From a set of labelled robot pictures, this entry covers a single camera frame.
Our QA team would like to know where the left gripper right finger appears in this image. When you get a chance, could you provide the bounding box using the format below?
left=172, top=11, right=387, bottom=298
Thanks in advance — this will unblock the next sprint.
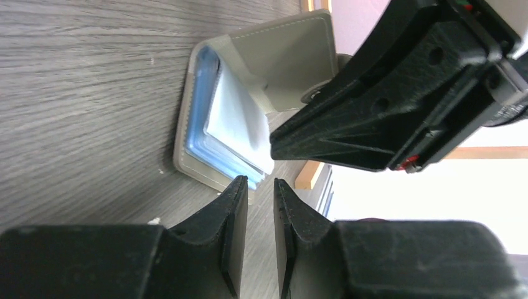
left=273, top=179, right=522, bottom=298

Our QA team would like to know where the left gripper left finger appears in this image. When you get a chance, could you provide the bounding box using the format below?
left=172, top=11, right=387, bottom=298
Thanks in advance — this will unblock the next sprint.
left=1, top=176, right=248, bottom=298

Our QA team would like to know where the beige card holder wallet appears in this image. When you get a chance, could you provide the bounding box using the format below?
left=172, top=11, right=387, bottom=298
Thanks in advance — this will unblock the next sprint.
left=172, top=9, right=339, bottom=195

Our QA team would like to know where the wooden frame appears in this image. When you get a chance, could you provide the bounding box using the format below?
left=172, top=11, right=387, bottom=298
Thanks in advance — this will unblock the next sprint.
left=271, top=1, right=527, bottom=173

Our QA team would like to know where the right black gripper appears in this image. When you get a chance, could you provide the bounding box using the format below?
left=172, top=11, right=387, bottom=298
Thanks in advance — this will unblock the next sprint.
left=362, top=0, right=528, bottom=174

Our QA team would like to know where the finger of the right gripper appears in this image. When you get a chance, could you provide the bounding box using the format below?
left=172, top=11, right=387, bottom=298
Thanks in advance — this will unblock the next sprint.
left=270, top=16, right=495, bottom=172

